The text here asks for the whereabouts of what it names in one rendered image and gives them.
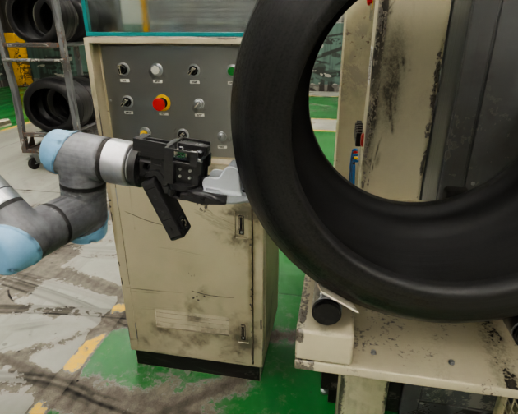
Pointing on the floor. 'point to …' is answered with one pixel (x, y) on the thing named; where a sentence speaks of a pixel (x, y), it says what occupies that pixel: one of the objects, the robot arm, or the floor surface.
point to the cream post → (396, 131)
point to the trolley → (64, 36)
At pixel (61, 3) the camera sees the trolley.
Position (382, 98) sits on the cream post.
